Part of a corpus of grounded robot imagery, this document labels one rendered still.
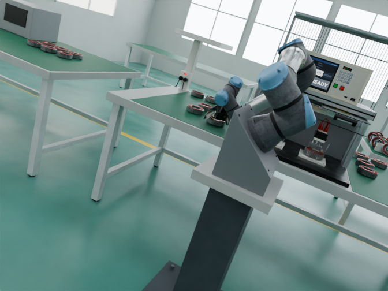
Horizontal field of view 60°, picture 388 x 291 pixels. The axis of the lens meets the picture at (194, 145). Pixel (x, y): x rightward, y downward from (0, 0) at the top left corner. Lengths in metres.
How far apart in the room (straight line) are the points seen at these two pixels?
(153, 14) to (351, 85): 7.84
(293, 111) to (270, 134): 0.12
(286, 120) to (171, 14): 8.16
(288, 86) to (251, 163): 0.30
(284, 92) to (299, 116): 0.11
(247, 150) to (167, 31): 8.17
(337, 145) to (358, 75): 0.45
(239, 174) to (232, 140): 0.13
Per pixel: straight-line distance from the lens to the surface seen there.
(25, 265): 1.83
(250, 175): 1.24
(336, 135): 2.23
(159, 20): 9.41
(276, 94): 1.22
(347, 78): 2.08
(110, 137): 2.14
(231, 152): 1.24
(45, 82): 2.28
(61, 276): 1.79
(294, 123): 1.25
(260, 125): 1.27
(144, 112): 1.94
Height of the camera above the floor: 1.22
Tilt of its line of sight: 18 degrees down
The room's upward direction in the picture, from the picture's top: 18 degrees clockwise
